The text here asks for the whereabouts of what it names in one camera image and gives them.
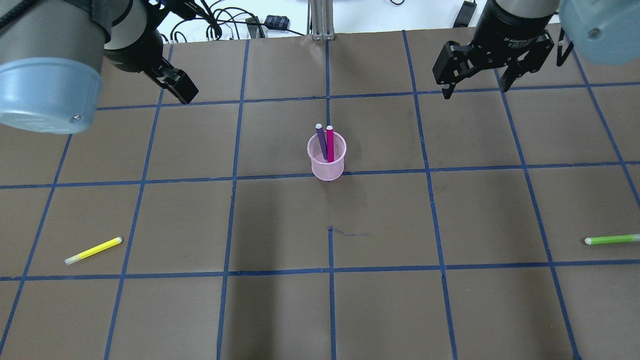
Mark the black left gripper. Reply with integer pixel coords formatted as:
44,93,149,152
105,0,200,105

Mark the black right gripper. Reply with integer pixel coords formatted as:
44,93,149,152
432,0,556,100

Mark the purple pen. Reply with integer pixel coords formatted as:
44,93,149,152
315,123,329,161

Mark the pink pen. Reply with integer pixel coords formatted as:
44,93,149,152
326,125,335,163

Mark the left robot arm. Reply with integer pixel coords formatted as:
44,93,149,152
0,0,205,135

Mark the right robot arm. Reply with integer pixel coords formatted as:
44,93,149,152
432,0,640,100

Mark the pink mesh cup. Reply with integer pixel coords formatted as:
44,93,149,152
306,131,347,182

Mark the plaid pouch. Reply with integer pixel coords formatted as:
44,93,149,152
263,14,291,31

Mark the yellow pen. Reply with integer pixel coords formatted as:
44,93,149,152
64,237,124,265

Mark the green pen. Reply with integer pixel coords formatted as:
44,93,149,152
583,234,640,246

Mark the aluminium frame post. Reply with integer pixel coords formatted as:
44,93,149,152
307,0,336,41

